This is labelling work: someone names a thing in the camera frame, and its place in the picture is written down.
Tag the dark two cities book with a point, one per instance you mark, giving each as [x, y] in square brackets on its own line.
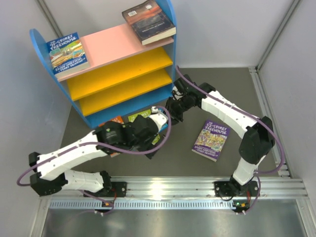
[149, 22]

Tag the aluminium mounting rail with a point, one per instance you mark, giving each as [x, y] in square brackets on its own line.
[166, 188]

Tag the orange 78-storey treehouse book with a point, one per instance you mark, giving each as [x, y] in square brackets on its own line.
[116, 119]

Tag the perforated cable tray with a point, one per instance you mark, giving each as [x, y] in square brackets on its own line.
[133, 204]

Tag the light blue 26-storey book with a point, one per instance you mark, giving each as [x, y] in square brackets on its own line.
[162, 120]

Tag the dark blue 91-storey book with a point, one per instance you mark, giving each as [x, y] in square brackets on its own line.
[67, 55]

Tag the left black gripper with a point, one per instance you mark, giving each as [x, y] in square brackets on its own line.
[147, 145]

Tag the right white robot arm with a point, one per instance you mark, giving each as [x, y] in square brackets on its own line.
[253, 133]

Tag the purple 52-storey treehouse book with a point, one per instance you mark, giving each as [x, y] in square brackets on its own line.
[211, 140]

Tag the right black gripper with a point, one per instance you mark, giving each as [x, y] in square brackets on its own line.
[175, 116]

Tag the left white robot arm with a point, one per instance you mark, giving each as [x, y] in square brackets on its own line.
[54, 172]

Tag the colourful wooden bookshelf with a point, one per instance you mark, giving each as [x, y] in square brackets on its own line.
[124, 76]

